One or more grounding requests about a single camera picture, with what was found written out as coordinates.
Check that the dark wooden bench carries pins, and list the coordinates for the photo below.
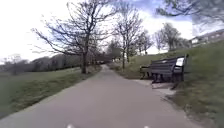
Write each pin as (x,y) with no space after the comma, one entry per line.
(163,68)

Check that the dark evergreen trees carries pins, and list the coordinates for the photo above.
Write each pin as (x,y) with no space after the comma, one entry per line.
(113,51)

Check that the grassy slope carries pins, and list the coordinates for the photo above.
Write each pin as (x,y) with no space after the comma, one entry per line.
(203,83)

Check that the pale paved bench pad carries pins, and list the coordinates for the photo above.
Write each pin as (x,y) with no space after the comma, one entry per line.
(160,86)

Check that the row of buildings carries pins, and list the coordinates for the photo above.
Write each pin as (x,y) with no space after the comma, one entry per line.
(56,61)

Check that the tall bare tree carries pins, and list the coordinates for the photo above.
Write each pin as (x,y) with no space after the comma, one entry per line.
(123,56)

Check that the grass field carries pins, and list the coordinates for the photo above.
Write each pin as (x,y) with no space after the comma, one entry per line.
(33,86)

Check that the grey asphalt path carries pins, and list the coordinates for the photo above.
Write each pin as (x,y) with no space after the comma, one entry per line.
(106,100)

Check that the large bare tree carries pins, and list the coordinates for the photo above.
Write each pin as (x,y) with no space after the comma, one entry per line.
(84,60)

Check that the row of bare trees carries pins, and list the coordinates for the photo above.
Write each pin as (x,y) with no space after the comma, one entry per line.
(170,36)

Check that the building on slope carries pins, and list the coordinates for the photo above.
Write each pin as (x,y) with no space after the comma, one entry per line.
(210,36)

